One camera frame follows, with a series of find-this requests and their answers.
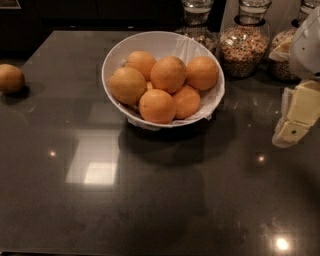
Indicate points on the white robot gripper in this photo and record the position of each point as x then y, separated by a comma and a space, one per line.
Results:
306, 50

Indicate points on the white bowl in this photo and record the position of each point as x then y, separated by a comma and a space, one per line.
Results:
156, 42

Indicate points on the orange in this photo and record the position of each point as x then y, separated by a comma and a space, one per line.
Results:
168, 74
202, 73
187, 101
157, 106
11, 79
127, 85
142, 61

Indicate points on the glass jar of mixed grains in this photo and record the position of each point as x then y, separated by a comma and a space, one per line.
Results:
244, 43

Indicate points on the glass jar behind bowl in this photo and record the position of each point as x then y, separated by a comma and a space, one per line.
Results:
194, 23

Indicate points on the glass jar right of grains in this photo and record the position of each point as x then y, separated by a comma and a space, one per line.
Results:
280, 70

